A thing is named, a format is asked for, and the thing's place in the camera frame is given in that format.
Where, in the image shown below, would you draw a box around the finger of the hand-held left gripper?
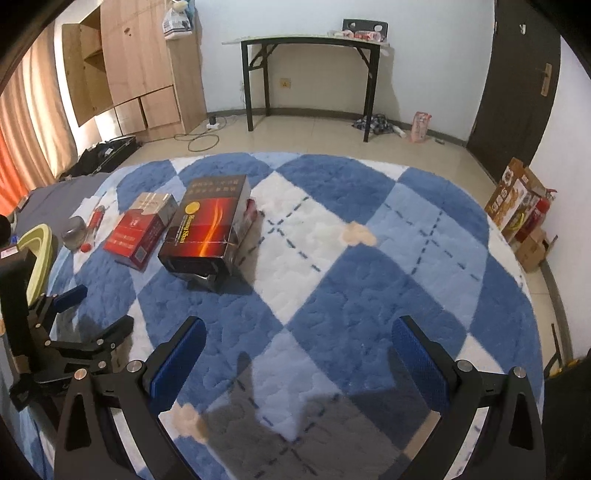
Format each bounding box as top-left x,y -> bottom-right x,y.
29,284 -> 89,343
45,316 -> 136,376

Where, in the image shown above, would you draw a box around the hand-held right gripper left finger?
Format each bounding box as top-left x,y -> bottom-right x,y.
54,316 -> 207,480

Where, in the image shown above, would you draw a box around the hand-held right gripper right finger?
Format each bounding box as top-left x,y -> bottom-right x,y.
392,315 -> 546,480

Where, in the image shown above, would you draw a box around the yellow plastic basin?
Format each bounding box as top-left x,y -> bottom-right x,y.
11,224 -> 57,306

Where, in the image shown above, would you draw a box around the red carton box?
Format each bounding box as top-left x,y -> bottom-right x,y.
102,191 -> 178,271

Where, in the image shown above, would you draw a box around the dark glossy carton box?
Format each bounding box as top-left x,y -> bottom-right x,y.
158,174 -> 252,292

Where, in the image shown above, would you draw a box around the grey round cup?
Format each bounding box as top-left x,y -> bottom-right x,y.
61,216 -> 90,251

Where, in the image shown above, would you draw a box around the blue white checked blanket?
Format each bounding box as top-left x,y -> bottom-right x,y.
18,152 -> 546,480

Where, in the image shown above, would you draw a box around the orange curtain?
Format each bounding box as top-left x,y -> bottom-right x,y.
0,124 -> 29,215

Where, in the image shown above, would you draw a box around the black yellow object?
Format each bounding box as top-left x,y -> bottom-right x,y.
544,323 -> 591,380

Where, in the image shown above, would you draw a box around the black suitcase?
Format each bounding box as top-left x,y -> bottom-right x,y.
58,135 -> 139,181

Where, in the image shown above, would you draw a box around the small brown cardboard box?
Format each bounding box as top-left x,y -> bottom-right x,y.
515,228 -> 549,273

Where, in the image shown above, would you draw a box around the beige curtain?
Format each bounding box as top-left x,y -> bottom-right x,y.
0,28 -> 78,204

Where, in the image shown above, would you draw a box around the printed cardboard box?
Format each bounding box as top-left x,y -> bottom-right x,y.
485,158 -> 546,243

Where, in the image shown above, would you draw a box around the pink plastic bag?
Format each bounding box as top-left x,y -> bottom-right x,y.
411,111 -> 431,143

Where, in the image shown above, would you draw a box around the crumpled checked cloth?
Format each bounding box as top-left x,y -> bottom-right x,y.
353,114 -> 398,136

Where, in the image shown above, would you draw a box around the wooden wardrobe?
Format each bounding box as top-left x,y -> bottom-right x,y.
61,0 -> 208,141

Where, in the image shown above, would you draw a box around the dark door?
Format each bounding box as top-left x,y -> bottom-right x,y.
466,0 -> 561,183

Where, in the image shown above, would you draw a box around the white blue striped bag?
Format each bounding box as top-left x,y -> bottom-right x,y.
164,0 -> 195,41

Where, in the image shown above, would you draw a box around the red white packets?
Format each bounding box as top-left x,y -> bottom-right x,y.
329,28 -> 386,42

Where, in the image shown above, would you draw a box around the black folding table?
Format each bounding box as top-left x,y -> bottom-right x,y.
223,34 -> 393,143

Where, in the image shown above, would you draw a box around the black chair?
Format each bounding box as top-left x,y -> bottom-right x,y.
342,18 -> 389,43

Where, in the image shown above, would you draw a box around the floor cable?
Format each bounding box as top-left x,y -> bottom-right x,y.
174,115 -> 241,153

